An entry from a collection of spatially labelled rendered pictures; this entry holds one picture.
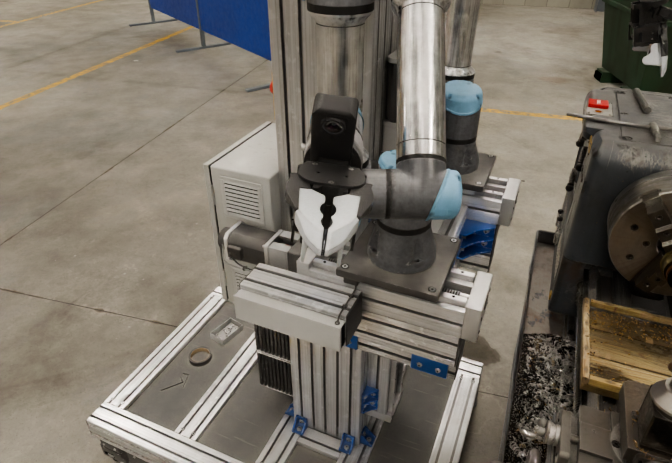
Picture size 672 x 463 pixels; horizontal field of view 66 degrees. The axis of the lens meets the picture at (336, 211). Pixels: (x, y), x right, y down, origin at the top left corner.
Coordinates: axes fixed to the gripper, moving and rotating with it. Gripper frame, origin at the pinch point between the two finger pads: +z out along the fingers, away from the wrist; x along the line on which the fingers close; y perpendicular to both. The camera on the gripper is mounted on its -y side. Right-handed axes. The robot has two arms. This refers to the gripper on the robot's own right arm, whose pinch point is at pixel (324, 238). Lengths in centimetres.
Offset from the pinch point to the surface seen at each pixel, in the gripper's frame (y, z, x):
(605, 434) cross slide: 54, -26, -59
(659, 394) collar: 37, -22, -59
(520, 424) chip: 95, -59, -64
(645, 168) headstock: 26, -92, -85
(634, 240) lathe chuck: 40, -77, -82
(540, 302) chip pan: 93, -113, -86
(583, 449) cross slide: 54, -23, -54
